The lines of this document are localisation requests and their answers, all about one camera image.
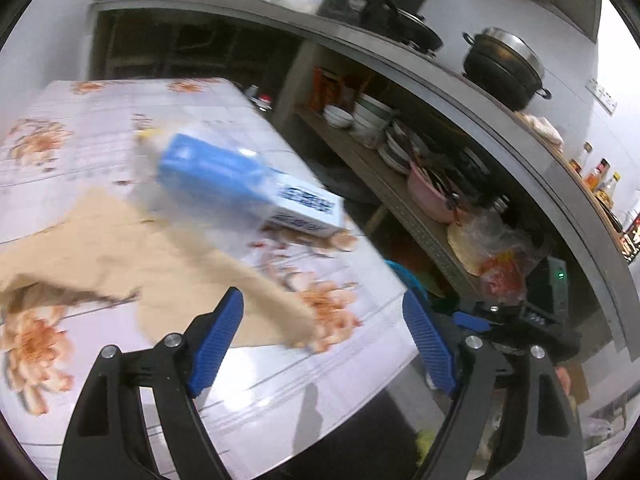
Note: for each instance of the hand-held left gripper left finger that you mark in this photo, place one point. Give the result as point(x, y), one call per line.
point(215, 345)

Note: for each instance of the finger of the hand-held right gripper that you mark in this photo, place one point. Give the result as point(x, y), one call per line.
point(490, 315)

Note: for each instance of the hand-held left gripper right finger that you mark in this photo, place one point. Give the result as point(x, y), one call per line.
point(430, 345)

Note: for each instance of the blue plastic basket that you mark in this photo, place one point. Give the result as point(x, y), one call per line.
point(400, 272)

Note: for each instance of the brown paper bag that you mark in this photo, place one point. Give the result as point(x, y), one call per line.
point(150, 260)

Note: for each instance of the blue and white box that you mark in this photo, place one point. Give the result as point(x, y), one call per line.
point(220, 175)

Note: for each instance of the red plastic bag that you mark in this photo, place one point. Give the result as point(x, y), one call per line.
point(505, 280)

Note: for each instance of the floral tablecloth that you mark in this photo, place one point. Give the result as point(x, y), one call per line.
point(300, 395)

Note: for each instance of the person's black pants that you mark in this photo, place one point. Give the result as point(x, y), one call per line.
point(370, 445)

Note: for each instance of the red printed packet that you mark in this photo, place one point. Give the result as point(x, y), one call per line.
point(632, 240)

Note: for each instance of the pink plastic basin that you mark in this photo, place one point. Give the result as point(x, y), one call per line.
point(430, 197)

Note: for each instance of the sauce bottle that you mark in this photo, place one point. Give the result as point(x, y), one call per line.
point(609, 191)
point(581, 160)
point(596, 177)

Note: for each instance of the stack of plates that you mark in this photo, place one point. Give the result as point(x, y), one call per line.
point(400, 150)

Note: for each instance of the beige cloth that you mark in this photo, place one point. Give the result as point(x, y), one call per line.
point(542, 130)

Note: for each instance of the concrete kitchen counter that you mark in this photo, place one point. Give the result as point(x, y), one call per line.
point(450, 95)

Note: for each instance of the white bowl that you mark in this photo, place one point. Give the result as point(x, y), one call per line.
point(337, 116)

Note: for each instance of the black pot with lid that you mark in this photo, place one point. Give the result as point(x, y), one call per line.
point(505, 67)

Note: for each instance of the plastic bottle with red cap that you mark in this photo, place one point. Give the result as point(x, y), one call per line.
point(262, 100)

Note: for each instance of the red seasoning packets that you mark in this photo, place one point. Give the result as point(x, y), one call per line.
point(330, 87)

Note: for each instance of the black wok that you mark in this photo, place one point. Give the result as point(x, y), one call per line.
point(415, 30)

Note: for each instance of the white wall socket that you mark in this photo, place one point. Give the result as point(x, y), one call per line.
point(601, 96)

